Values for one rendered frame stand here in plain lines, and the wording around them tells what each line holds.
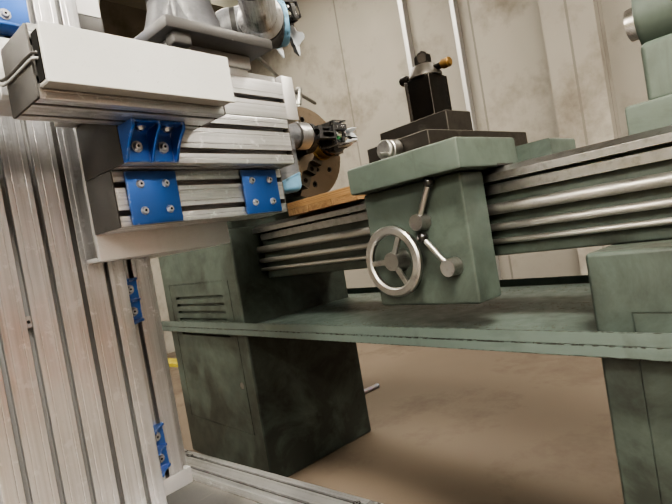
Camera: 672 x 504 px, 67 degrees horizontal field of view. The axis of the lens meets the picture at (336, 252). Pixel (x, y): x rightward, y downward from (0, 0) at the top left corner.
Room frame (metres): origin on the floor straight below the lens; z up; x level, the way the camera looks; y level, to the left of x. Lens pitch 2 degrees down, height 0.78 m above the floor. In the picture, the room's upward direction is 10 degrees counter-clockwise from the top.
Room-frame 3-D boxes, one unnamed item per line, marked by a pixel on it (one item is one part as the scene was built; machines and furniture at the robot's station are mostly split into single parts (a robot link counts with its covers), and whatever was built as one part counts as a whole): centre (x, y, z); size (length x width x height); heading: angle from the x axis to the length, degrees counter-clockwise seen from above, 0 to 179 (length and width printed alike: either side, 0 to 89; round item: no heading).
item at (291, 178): (1.38, 0.12, 0.97); 0.11 x 0.08 x 0.11; 93
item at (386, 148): (1.11, -0.15, 0.95); 0.07 x 0.04 x 0.04; 132
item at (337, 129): (1.48, -0.02, 1.08); 0.12 x 0.09 x 0.08; 132
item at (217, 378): (2.04, 0.36, 0.43); 0.60 x 0.48 x 0.86; 42
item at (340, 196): (1.54, -0.11, 0.89); 0.36 x 0.30 x 0.04; 132
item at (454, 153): (1.22, -0.35, 0.90); 0.53 x 0.30 x 0.06; 132
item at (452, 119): (1.25, -0.27, 1.00); 0.20 x 0.10 x 0.05; 42
